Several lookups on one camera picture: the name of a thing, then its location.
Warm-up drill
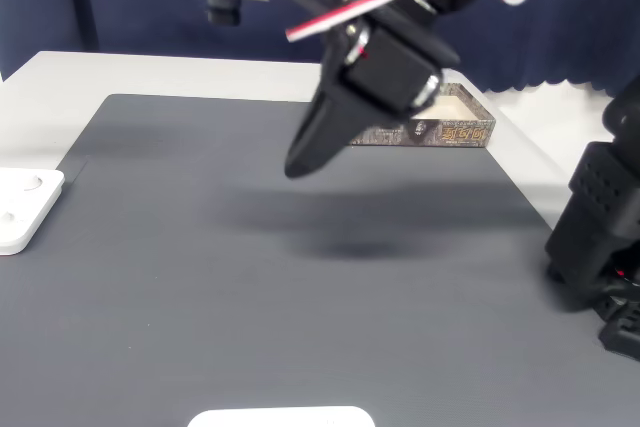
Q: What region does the printed brown cardboard box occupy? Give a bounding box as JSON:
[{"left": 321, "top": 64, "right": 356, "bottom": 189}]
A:
[{"left": 349, "top": 81, "right": 497, "bottom": 149}]

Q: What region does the grey table mat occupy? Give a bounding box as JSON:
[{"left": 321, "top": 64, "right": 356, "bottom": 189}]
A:
[{"left": 0, "top": 93, "right": 640, "bottom": 427}]

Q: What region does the white camera stand base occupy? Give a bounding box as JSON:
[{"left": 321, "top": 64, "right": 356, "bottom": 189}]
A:
[
  {"left": 187, "top": 405, "right": 376, "bottom": 427},
  {"left": 0, "top": 166, "right": 66, "bottom": 257}
]

